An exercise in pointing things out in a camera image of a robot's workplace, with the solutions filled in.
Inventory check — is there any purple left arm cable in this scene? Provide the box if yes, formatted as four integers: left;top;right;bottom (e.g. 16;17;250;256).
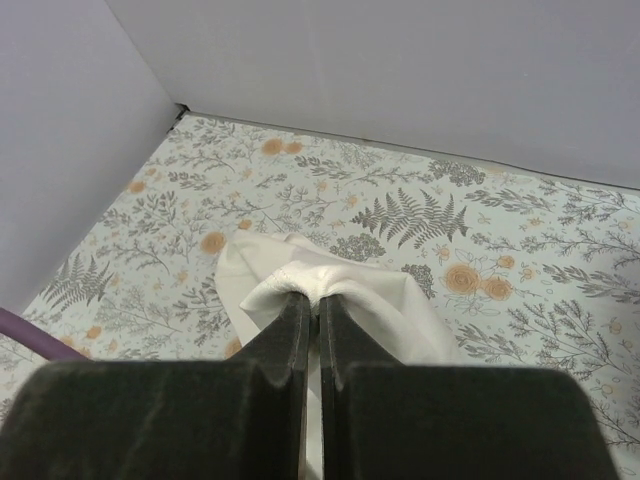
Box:
0;306;94;363

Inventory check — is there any floral table mat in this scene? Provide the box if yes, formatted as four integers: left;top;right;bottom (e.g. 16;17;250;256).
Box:
21;115;639;479

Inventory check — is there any white t-shirt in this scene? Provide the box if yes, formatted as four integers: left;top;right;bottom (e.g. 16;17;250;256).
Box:
215;231;459;479

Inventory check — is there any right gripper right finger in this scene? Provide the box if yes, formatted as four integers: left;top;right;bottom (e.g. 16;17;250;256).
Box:
319;296;617;479

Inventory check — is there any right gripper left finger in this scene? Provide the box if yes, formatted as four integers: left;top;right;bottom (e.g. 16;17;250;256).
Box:
1;293;310;479

